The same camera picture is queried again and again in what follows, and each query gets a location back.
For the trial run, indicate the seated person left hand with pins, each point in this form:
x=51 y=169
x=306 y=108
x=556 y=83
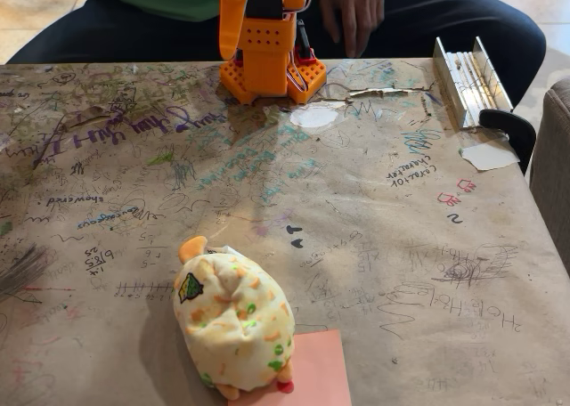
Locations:
x=354 y=14

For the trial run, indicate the white plush toy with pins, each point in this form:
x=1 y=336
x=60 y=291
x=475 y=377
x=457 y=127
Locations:
x=231 y=317

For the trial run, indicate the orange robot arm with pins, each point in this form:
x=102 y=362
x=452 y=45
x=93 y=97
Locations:
x=265 y=67

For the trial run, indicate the small red round object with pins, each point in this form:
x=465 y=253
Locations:
x=287 y=387

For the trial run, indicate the small black red clamp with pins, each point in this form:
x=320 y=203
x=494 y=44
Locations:
x=303 y=41

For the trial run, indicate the dark blue trousers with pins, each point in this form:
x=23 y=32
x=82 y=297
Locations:
x=445 y=23

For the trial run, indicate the white paper scrap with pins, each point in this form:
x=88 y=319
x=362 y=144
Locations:
x=487 y=156

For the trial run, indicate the black chair back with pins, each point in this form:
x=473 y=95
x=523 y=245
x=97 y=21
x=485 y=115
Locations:
x=521 y=130

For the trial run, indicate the scribbled brown paper cover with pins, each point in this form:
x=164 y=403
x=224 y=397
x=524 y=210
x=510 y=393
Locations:
x=356 y=228

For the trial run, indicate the grey upholstered armchair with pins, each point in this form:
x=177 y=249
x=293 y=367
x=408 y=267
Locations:
x=552 y=179

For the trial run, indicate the pink sticky note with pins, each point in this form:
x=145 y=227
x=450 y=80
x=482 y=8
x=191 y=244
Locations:
x=320 y=370

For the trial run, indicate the aluminium rail profile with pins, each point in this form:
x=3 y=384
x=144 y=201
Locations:
x=472 y=81

